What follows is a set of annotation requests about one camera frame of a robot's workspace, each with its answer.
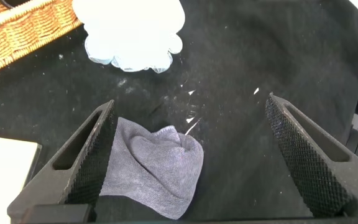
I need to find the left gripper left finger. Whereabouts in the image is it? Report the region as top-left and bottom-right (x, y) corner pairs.
(7, 99), (117, 215)

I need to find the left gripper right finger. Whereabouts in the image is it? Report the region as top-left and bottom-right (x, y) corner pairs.
(265, 92), (358, 218)

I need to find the woven wicker basket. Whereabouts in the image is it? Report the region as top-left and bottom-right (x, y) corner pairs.
(0, 0), (83, 78)

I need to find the gold printed card box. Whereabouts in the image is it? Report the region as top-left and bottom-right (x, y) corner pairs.
(0, 134), (42, 224)

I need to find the grey cloth towel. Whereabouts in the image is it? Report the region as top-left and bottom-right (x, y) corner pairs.
(99, 116), (204, 220)

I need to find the light blue bath loofah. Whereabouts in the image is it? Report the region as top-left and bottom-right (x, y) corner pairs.
(71, 0), (186, 74)

